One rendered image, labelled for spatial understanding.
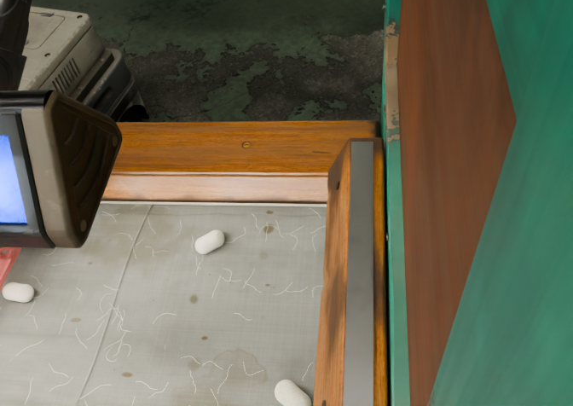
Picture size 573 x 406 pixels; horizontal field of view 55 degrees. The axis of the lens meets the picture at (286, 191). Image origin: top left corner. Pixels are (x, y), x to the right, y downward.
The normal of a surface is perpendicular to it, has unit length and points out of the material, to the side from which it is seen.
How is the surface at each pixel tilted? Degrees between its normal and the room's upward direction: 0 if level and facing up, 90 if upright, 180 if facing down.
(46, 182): 58
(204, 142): 0
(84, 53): 90
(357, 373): 0
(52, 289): 0
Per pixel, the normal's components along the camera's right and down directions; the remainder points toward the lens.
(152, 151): -0.11, -0.61
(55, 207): -0.14, 0.35
